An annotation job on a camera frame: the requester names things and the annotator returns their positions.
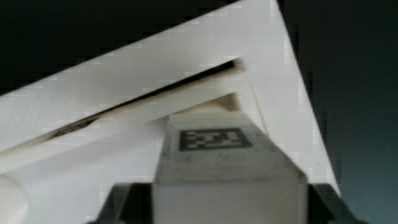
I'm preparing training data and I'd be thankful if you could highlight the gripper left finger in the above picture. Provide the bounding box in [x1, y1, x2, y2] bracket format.
[88, 183, 155, 224]

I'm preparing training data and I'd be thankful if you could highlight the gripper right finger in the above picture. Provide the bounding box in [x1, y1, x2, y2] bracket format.
[308, 184, 368, 224]

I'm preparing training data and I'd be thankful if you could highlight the white table leg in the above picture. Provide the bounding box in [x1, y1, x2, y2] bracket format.
[153, 103, 308, 224]

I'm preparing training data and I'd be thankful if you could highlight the white square table top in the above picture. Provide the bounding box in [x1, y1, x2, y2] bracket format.
[0, 76, 258, 224]

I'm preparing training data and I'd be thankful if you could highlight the white U-shaped obstacle fence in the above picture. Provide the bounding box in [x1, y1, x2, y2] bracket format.
[0, 0, 336, 184]

